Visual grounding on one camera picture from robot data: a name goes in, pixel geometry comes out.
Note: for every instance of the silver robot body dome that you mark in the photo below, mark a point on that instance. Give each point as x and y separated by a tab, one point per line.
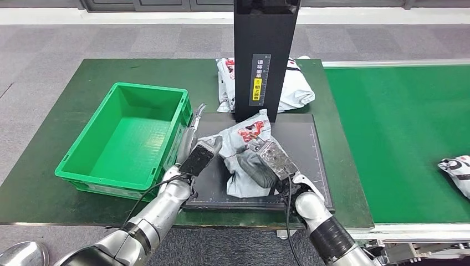
22	255

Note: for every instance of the white table foot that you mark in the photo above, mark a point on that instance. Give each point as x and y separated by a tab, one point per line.
286	234

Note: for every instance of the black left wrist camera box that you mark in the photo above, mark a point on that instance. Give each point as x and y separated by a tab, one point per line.
196	159

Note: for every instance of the green plastic crate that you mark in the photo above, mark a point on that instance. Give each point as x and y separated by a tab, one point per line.
121	147

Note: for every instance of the green conveyor belt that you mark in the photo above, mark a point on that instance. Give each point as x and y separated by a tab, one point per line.
396	147

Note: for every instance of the aluminium conveyor frame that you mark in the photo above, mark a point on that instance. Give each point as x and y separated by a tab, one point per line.
404	231

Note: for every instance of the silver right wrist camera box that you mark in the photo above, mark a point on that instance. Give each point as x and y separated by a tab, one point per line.
275	158

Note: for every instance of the black inbound scanner machine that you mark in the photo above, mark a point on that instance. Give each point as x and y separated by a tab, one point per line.
264	36

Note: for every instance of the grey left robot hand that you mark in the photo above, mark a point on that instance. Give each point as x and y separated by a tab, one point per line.
185	147

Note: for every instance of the white poly mailer parcel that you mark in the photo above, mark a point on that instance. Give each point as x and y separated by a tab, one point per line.
459	172
293	91
235	183

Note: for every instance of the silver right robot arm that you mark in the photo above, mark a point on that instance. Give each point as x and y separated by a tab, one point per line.
315	209

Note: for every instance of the dark grey door frame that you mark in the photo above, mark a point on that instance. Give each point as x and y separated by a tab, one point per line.
165	5

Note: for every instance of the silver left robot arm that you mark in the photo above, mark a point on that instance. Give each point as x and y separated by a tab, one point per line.
161	209

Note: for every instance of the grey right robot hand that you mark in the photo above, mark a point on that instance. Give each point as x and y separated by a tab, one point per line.
257	170

